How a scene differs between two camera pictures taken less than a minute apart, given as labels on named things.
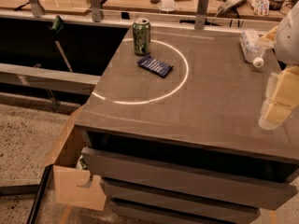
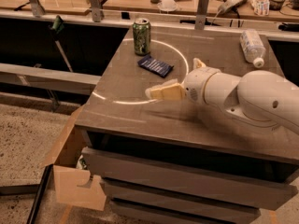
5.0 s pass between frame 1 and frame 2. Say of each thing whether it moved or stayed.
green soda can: stayed
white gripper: moved
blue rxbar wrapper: stayed
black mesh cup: stayed
